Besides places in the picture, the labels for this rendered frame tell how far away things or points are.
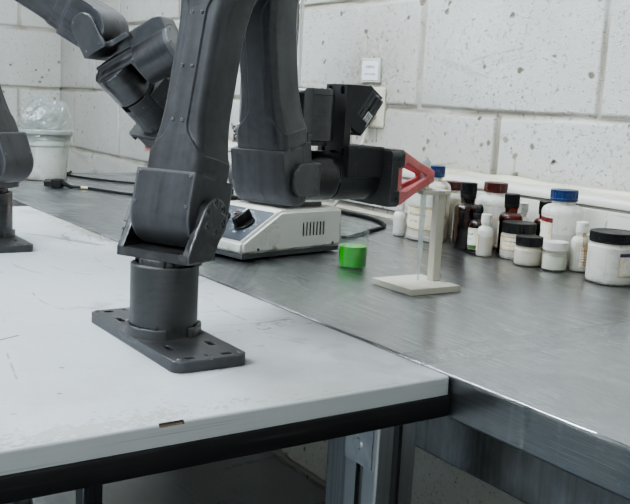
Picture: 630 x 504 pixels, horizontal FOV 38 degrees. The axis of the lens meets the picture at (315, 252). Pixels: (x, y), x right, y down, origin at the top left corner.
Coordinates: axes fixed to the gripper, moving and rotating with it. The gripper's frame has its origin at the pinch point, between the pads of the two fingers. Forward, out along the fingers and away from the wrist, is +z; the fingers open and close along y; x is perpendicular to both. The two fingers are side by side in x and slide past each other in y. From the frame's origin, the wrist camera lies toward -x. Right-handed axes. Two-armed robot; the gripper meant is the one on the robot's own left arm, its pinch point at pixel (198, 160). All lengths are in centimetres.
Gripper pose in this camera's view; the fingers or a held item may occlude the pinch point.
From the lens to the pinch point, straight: 136.5
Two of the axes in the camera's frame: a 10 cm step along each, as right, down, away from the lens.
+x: -5.1, 8.0, -3.2
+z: 5.2, 5.8, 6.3
